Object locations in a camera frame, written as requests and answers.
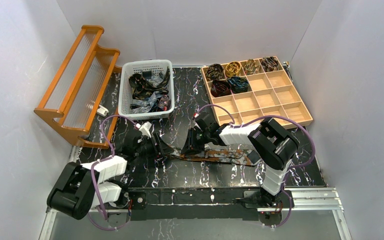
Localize orange grey patterned tie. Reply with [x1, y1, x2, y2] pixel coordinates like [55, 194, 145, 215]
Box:
[166, 147, 262, 167]

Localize wooden compartment tray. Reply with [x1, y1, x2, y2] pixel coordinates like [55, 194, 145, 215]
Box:
[201, 56, 314, 126]

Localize rolled dark striped tie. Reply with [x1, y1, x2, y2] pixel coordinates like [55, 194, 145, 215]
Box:
[261, 56, 279, 72]

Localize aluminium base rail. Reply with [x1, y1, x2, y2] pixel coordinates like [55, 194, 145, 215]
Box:
[39, 187, 352, 240]

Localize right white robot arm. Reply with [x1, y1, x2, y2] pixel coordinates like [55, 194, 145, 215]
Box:
[180, 113, 299, 207]

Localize rolled dark red tie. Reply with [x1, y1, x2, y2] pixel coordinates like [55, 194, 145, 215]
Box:
[210, 80, 232, 98]

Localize rolled yellow tie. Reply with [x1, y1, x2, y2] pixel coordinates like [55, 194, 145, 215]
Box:
[225, 61, 241, 78]

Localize rolled brown multicolour tie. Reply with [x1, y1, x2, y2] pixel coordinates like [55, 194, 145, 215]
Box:
[243, 59, 260, 75]

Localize grey blue tie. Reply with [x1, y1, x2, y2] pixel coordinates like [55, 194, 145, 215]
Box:
[130, 76, 164, 114]

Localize white plastic basket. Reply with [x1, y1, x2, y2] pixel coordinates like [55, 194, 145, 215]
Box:
[118, 59, 175, 120]

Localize small white clip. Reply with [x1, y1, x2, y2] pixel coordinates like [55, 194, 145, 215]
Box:
[96, 105, 109, 117]

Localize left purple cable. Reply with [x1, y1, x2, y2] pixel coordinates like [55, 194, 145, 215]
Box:
[86, 114, 140, 232]

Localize rolled dark brown tie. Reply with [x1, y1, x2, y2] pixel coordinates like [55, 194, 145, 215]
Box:
[205, 63, 225, 81]

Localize dark red purple tie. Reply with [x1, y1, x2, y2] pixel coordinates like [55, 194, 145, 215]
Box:
[156, 94, 171, 112]

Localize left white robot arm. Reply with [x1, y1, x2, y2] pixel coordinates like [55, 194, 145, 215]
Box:
[46, 122, 175, 220]

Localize orange wooden rack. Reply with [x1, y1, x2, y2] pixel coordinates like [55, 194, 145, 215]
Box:
[34, 25, 122, 149]

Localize rolled blue black tie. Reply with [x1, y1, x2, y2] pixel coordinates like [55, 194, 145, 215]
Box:
[227, 76, 250, 94]

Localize dark camouflage tie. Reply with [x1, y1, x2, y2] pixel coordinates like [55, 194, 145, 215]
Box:
[128, 67, 171, 100]

